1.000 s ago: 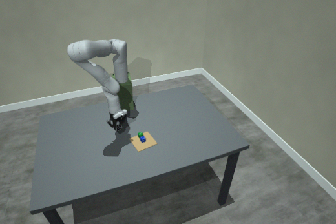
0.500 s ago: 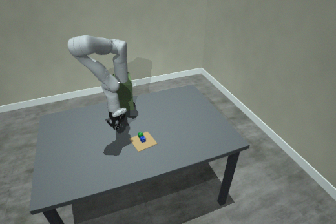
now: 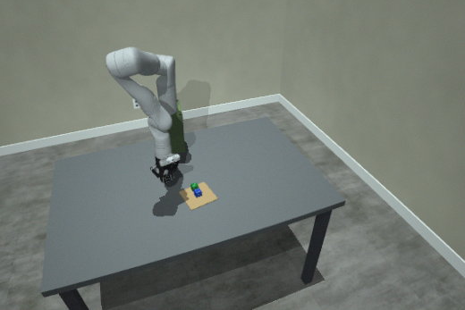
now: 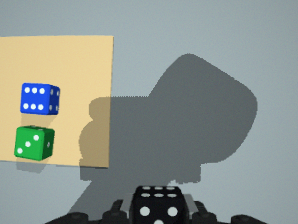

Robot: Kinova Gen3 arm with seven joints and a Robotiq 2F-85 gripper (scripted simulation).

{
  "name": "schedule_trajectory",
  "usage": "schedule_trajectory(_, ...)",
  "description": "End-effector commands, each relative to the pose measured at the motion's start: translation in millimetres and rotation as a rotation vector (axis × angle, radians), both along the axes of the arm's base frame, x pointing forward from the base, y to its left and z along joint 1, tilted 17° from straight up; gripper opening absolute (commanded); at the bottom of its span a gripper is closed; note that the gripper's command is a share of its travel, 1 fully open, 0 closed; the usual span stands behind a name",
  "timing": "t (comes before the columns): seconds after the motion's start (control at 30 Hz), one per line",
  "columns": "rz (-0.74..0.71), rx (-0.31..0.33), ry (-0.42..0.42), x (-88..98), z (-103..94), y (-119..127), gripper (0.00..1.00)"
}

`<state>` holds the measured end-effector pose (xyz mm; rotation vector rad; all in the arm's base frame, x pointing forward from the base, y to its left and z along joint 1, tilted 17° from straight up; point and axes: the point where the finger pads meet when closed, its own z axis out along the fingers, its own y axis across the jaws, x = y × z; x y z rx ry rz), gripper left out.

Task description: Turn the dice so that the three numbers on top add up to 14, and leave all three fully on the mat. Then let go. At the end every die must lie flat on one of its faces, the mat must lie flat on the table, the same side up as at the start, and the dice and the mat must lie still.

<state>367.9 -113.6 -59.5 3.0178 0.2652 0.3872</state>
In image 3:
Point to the green die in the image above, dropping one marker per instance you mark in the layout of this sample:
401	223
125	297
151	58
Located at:
194	186

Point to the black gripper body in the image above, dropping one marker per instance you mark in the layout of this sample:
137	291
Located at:
158	165

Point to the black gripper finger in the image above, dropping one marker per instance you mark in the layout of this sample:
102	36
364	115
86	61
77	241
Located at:
160	174
170	172

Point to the beige square mat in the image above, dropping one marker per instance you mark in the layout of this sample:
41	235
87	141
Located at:
195	202

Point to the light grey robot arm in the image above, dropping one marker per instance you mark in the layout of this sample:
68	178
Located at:
130	61

